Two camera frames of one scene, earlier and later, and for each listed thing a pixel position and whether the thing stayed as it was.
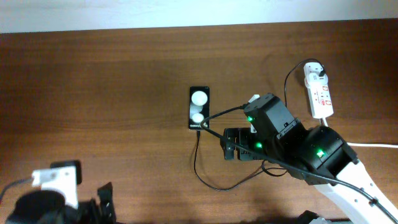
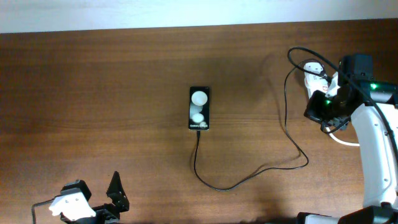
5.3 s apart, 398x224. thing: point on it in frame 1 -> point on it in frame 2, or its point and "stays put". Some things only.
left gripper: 98,212 -> 117,191
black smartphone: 199,107 stays put
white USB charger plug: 311,72 stays put
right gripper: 242,135 -> 311,111
